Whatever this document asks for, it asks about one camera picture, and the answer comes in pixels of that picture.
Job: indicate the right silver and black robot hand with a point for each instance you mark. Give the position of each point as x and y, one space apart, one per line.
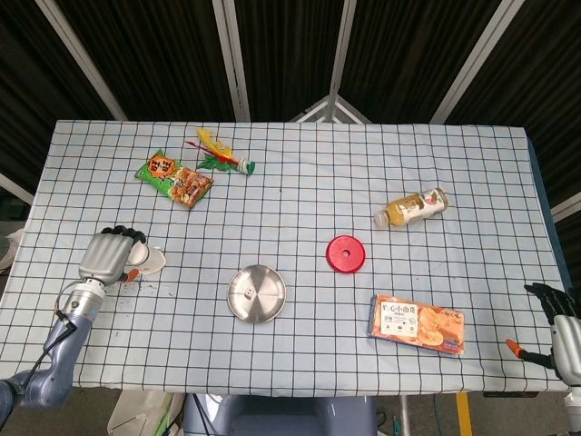
567 345

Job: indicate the left silver and black robot hand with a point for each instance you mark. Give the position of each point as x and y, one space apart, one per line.
102 259

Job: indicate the white paper cup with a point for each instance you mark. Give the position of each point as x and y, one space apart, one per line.
147 261

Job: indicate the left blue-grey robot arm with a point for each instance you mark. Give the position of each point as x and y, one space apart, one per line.
50 363

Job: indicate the silver metal plate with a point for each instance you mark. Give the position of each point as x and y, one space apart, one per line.
263 281

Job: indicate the green snack bag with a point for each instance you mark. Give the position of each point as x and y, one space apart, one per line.
174 181

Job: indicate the orange and blue cookie box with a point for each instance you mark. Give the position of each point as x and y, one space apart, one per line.
417 324

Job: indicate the blue table skirt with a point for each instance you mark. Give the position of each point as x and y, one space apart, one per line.
544 195

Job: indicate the colourful feather shuttlecock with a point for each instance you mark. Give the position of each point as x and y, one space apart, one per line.
222 161

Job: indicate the checked light blue tablecloth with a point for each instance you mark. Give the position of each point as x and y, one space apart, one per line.
295 204

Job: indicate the tea bottle with white cap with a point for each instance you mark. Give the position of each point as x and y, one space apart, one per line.
410 209

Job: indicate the red plastic disc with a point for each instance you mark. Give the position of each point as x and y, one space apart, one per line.
356 261

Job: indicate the blue-grey robot torso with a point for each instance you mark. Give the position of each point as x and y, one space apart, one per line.
281 415

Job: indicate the white frame post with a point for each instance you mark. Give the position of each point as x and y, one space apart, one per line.
341 45
81 59
16 188
232 59
476 59
567 206

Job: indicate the white triangular frame brace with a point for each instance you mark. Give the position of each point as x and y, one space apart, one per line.
318 109

